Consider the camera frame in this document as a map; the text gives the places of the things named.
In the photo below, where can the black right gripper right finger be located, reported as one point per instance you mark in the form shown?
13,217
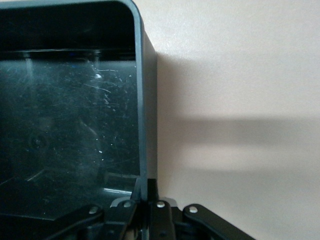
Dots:
162,225

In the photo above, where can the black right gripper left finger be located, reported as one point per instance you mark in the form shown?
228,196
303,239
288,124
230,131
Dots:
125,225

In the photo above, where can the black plastic box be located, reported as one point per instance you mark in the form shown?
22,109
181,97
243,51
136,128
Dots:
62,112

